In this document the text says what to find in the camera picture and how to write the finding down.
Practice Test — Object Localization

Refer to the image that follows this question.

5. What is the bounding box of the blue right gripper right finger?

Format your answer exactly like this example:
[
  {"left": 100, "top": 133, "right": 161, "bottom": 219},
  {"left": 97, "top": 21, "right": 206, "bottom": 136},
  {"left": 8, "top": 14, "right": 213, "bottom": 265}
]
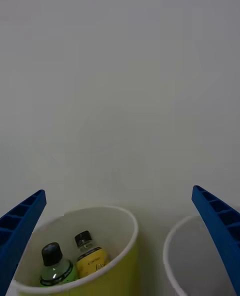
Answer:
[{"left": 191, "top": 184, "right": 240, "bottom": 296}]

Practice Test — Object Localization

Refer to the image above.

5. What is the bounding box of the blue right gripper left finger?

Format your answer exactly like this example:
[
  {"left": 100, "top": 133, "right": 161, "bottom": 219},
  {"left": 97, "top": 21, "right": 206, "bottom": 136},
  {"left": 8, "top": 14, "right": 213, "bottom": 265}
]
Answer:
[{"left": 0, "top": 189, "right": 48, "bottom": 296}]

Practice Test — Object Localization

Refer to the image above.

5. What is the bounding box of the yellow plastic bottle black cap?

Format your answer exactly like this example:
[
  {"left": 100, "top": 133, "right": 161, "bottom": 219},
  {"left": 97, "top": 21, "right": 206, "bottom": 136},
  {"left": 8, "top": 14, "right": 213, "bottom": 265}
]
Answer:
[{"left": 74, "top": 230, "right": 110, "bottom": 280}]

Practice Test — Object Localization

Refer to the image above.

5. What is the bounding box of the grey plastic waste bin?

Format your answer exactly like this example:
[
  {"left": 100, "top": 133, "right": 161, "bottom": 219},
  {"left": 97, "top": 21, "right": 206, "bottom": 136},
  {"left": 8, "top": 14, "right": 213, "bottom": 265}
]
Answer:
[{"left": 162, "top": 215, "right": 240, "bottom": 296}]

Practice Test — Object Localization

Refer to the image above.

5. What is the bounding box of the green plastic bottle black cap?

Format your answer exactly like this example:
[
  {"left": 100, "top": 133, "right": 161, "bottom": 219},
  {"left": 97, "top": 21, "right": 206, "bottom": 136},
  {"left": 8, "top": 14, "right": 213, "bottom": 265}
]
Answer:
[{"left": 39, "top": 242, "right": 79, "bottom": 288}]

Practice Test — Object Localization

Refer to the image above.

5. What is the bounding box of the yellow-green plastic waste bin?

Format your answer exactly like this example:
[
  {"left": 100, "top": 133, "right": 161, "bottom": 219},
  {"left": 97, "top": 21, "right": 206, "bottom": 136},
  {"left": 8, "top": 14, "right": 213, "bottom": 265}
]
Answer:
[{"left": 9, "top": 205, "right": 140, "bottom": 296}]

